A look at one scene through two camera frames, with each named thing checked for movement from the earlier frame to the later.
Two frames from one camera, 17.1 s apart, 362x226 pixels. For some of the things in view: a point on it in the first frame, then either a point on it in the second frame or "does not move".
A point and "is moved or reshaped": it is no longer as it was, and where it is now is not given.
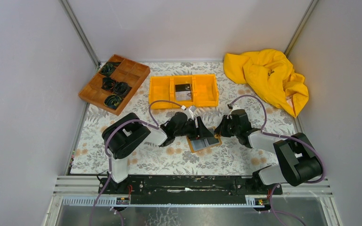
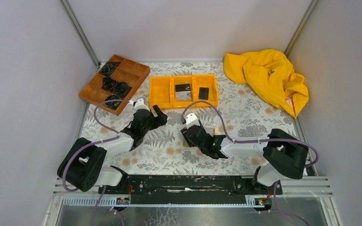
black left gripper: [201, 131] -> [160, 119]
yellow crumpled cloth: [271, 71] does not move
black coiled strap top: [109, 68] does not move
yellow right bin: [205, 92] does not move
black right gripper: [220, 129] -> [183, 131]
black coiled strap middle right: [122, 89] does not move
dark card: [213, 140] is moved or reshaped
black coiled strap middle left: [108, 84] does not move
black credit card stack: [182, 87] does not move
